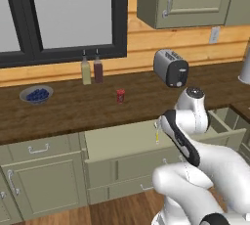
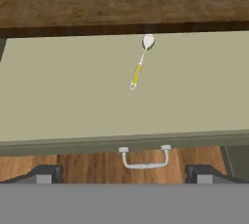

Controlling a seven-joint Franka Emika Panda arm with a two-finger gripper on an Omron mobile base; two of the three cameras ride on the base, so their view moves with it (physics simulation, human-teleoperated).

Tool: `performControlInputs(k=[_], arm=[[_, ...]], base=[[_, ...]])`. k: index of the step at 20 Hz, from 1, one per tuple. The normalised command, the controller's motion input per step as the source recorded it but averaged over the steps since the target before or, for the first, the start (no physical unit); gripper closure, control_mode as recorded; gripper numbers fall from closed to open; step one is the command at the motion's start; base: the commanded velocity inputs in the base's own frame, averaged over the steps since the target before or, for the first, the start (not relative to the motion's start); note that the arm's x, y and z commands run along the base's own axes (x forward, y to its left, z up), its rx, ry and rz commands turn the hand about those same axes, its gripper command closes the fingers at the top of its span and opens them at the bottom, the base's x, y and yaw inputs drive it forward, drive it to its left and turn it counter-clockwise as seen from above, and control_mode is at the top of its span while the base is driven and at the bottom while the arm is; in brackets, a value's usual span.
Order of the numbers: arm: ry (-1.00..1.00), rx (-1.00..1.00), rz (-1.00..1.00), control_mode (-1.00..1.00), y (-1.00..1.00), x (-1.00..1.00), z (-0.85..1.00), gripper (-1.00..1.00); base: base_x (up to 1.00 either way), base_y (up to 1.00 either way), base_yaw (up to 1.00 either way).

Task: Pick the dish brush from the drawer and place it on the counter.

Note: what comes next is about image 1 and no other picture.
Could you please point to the silver and black toaster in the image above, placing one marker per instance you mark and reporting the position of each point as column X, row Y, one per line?
column 169, row 66

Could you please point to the pale yellow oil bottle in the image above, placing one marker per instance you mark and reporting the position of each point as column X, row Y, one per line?
column 86, row 72

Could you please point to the dark red sauce bottle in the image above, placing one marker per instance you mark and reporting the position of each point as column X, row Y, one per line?
column 98, row 70

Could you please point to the olive green corner base cupboard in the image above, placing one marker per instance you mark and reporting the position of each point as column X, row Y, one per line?
column 245, row 137

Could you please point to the olive green small drawer front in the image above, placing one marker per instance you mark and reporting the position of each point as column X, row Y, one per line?
column 62, row 145

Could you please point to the olive green base cupboard door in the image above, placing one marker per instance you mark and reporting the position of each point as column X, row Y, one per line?
column 6, row 211
column 49, row 183

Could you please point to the black framed window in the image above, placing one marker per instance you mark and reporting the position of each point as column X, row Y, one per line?
column 117, row 13

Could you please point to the white wall outlet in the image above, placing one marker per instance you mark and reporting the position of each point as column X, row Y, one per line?
column 214, row 35

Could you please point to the olive green low drawer front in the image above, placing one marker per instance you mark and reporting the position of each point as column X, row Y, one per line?
column 114, row 191

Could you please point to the heap of blueberries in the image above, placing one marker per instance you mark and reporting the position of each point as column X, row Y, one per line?
column 37, row 94

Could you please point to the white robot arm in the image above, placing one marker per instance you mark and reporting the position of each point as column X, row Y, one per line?
column 195, row 114

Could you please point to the olive green open drawer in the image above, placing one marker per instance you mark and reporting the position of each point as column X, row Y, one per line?
column 123, row 144

